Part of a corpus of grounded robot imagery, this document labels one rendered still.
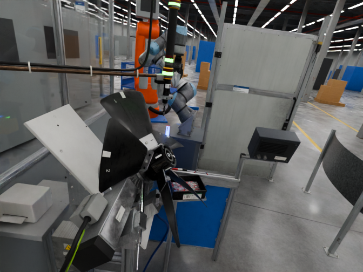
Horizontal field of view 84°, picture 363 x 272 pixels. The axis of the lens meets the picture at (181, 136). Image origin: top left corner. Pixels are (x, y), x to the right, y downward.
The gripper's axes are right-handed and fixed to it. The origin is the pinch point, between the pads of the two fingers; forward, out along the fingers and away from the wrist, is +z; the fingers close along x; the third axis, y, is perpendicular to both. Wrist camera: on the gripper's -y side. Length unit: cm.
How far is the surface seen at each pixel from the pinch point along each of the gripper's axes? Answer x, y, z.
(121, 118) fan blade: 18, -56, 8
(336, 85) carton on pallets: -772, 938, 41
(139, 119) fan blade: 12, -52, 9
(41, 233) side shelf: 45, -77, 57
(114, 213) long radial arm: 11, -88, 30
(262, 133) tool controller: -59, -18, 19
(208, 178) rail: -33, -16, 60
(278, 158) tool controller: -75, -19, 35
